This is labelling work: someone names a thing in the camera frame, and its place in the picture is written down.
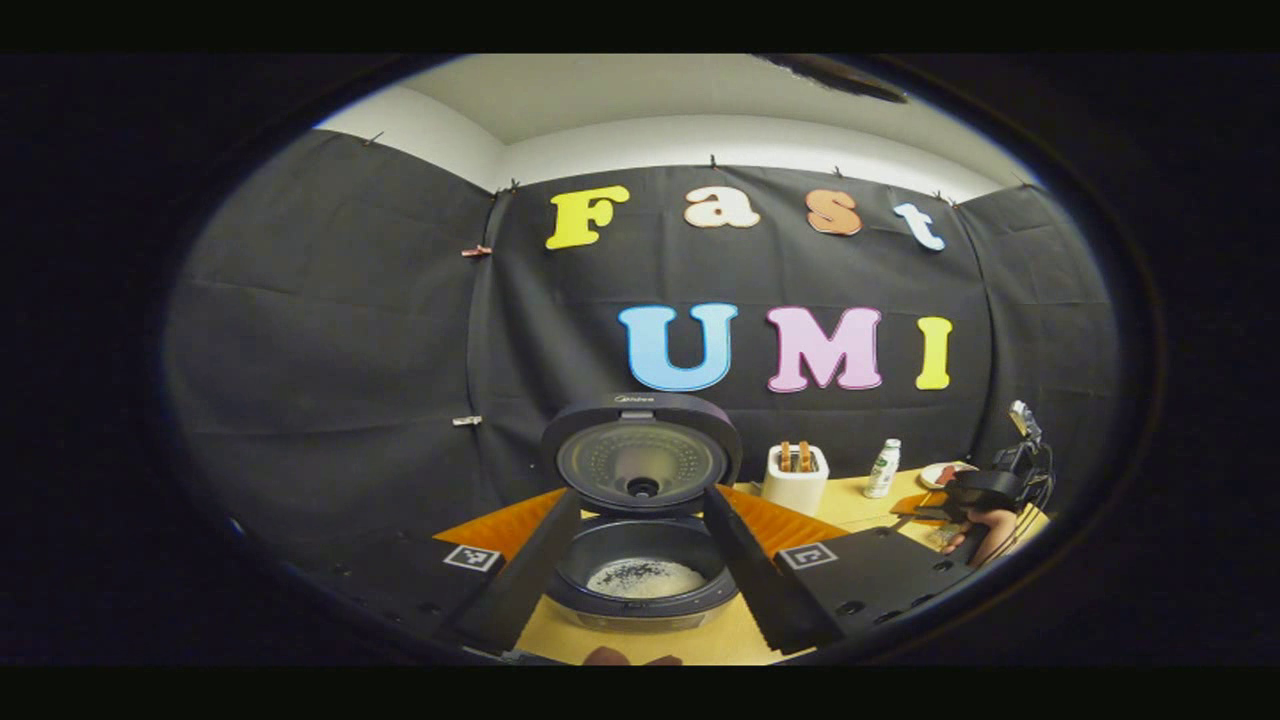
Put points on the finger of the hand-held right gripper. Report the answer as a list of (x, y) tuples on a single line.
[(920, 505)]

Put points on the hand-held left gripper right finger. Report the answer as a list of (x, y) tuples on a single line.
[(760, 580)]

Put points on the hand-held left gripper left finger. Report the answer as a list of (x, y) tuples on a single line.
[(530, 580)]

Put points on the speckled white rice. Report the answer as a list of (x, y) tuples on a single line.
[(645, 580)]

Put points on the dark grey rice cooker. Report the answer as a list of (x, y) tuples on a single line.
[(640, 465)]

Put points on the white round plate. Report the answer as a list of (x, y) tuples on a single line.
[(928, 480)]

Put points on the red meat slice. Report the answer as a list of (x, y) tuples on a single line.
[(946, 475)]

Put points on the white drink bottle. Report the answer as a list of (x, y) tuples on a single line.
[(882, 470)]

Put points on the white toaster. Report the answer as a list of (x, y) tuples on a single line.
[(795, 495)]

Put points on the black backdrop cloth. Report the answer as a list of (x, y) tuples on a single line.
[(330, 330)]

